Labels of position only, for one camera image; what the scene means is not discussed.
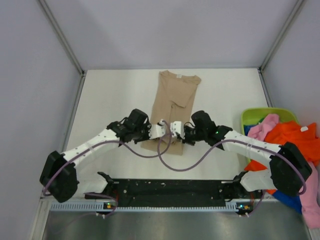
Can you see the green plastic basket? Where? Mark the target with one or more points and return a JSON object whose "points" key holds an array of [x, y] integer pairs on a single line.
{"points": [[253, 116]]}

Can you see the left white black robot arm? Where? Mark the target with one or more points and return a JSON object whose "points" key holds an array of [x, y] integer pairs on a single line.
{"points": [[61, 176]]}

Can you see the beige t shirt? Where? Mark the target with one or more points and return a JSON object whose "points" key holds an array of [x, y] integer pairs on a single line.
{"points": [[174, 98]]}

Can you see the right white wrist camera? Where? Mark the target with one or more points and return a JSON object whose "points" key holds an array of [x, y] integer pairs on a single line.
{"points": [[177, 129]]}

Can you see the aluminium frame post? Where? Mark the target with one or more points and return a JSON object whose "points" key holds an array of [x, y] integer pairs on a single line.
{"points": [[294, 13], [60, 35]]}

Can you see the orange t shirt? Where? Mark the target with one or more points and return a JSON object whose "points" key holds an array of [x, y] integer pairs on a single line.
{"points": [[303, 137]]}

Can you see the grey slotted cable duct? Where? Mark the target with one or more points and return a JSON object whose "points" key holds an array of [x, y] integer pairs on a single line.
{"points": [[100, 206]]}

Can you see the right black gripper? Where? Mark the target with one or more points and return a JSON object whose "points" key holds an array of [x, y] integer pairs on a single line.
{"points": [[186, 140]]}

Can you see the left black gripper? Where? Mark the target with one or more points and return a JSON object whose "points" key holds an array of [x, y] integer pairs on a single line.
{"points": [[147, 126]]}

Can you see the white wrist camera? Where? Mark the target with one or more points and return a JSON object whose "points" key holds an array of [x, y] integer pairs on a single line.
{"points": [[177, 129], [157, 130]]}

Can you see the right aluminium frame post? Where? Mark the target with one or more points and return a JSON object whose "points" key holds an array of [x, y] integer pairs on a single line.
{"points": [[294, 13]]}

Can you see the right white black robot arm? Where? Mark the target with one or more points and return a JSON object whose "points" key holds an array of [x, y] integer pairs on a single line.
{"points": [[285, 170]]}

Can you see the left aluminium frame post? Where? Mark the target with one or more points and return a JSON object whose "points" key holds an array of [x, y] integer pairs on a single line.
{"points": [[60, 35]]}

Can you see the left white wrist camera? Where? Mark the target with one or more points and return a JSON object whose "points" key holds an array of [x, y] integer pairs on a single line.
{"points": [[157, 130]]}

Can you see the pink t shirt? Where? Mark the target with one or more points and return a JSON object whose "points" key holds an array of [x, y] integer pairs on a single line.
{"points": [[260, 131]]}

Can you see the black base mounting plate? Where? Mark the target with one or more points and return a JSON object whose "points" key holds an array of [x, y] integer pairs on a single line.
{"points": [[161, 193]]}

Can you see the blue t shirt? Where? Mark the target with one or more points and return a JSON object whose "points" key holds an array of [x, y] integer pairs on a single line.
{"points": [[292, 202]]}

